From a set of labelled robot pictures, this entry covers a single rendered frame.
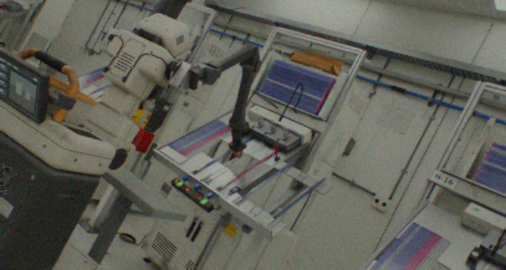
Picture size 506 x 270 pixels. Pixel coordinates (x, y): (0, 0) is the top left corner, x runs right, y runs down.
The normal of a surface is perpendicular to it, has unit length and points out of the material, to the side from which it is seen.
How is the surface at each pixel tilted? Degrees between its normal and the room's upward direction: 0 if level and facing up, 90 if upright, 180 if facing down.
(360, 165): 90
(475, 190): 90
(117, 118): 82
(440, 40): 90
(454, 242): 44
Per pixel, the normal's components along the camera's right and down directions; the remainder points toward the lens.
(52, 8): 0.70, 0.35
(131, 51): -0.29, -0.33
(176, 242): -0.54, -0.31
